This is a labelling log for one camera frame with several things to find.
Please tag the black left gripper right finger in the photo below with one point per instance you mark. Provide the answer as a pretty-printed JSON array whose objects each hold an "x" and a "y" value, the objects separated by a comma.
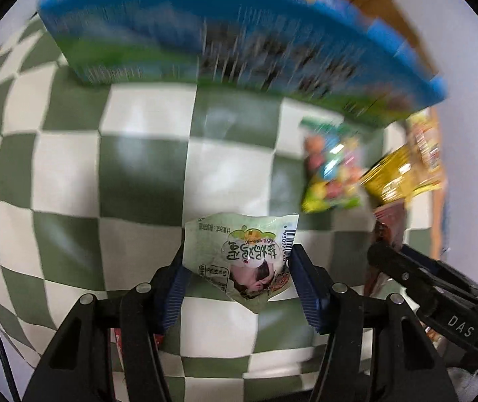
[{"x": 376, "y": 349}]

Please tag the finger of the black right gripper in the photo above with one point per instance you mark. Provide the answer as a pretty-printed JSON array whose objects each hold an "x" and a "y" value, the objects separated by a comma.
[{"x": 423, "y": 278}]

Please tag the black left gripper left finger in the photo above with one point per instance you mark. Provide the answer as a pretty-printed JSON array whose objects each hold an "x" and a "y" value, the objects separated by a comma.
[{"x": 76, "y": 365}]

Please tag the dark red ridged snack packet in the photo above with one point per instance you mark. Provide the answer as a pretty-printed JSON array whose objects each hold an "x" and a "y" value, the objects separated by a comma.
[{"x": 390, "y": 225}]

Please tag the small red candy packet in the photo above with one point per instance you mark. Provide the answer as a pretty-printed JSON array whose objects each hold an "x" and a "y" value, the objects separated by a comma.
[{"x": 118, "y": 338}]

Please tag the yellow snack bag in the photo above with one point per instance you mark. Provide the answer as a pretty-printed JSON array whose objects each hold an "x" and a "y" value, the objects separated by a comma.
[{"x": 403, "y": 174}]

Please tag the colourful gumball candy bag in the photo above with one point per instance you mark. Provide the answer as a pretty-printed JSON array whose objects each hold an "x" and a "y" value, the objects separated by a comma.
[{"x": 333, "y": 165}]

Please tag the pale green snack packet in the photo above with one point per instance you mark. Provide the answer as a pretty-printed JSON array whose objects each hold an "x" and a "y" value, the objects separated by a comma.
[{"x": 243, "y": 256}]

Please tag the clear yellow biscuit stick bag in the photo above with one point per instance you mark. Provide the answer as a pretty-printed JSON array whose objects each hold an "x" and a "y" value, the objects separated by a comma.
[{"x": 423, "y": 139}]

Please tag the green white checkered tablecloth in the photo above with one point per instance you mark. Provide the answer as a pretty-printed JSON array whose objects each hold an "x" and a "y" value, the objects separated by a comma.
[{"x": 96, "y": 184}]

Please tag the blue green milk carton box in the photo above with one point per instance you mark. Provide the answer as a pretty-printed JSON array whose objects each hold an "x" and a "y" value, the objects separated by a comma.
[{"x": 328, "y": 53}]

